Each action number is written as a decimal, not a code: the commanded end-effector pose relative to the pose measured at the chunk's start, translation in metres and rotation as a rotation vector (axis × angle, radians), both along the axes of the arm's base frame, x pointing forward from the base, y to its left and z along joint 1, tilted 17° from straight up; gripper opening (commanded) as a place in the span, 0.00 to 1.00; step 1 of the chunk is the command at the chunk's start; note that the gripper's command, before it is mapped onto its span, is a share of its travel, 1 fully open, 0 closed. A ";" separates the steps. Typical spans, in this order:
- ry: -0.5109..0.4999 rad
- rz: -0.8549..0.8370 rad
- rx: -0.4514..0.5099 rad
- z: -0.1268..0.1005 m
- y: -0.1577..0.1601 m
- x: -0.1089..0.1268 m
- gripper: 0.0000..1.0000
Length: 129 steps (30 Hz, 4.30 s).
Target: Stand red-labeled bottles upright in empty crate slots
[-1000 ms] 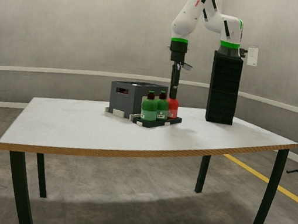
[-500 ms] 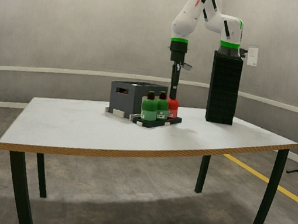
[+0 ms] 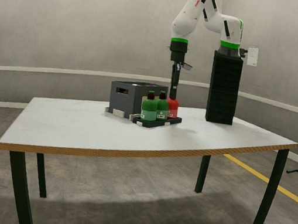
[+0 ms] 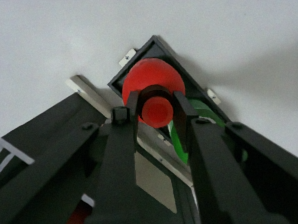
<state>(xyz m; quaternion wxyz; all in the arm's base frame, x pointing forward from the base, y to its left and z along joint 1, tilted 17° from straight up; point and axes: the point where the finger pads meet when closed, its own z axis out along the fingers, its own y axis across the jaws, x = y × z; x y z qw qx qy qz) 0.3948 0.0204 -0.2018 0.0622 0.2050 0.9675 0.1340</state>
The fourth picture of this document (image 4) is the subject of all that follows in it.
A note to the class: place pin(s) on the grey divided crate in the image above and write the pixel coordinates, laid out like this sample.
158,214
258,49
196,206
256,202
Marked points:
163,198

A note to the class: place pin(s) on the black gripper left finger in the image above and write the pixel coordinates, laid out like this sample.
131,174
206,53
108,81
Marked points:
50,188

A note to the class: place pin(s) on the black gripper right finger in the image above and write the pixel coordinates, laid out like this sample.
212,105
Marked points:
223,194

